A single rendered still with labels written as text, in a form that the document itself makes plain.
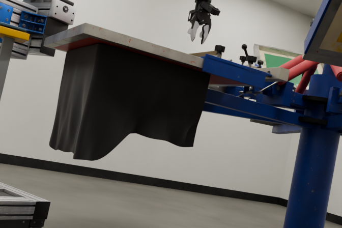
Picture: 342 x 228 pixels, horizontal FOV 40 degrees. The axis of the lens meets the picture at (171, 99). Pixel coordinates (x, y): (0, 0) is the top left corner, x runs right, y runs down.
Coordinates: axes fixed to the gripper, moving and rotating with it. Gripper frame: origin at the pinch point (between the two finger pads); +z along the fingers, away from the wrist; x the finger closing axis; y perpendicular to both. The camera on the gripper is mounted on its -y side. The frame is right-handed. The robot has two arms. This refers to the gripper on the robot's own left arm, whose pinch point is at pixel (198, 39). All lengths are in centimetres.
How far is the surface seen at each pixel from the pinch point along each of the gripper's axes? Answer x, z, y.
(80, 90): 51, 35, -9
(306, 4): -364, -189, 344
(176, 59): 24.0, 16.9, -28.7
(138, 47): 40, 17, -29
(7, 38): 78, 20, 10
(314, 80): -74, 1, 1
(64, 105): 51, 41, 8
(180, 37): -187, -92, 379
